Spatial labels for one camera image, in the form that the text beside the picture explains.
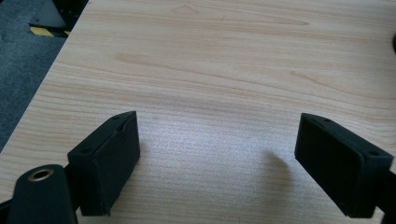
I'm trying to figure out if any black metal stand base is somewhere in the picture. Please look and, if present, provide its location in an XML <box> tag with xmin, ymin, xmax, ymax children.
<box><xmin>28</xmin><ymin>0</ymin><xmax>90</xmax><ymax>32</ymax></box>

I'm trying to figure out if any yellow black hazard tape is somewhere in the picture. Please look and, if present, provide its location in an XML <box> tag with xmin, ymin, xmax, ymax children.
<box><xmin>29</xmin><ymin>26</ymin><xmax>71</xmax><ymax>38</ymax></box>

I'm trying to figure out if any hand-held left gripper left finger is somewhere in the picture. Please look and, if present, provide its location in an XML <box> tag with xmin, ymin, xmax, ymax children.
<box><xmin>66</xmin><ymin>110</ymin><xmax>141</xmax><ymax>217</ymax></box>

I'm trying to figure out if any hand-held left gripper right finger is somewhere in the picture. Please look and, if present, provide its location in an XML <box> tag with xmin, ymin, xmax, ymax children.
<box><xmin>294</xmin><ymin>112</ymin><xmax>395</xmax><ymax>218</ymax></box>

